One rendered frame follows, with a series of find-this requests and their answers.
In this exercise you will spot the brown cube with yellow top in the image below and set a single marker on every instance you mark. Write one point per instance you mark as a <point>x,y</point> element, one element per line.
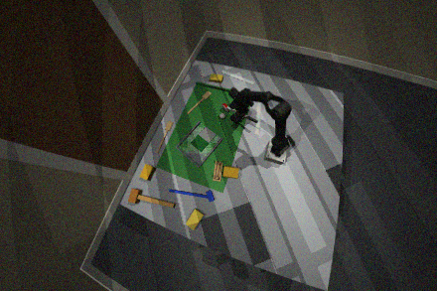
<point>147,172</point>

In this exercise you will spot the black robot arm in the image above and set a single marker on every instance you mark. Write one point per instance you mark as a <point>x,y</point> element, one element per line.
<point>279,113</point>

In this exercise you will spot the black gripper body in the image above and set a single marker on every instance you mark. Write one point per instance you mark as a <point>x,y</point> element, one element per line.
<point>241,111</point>

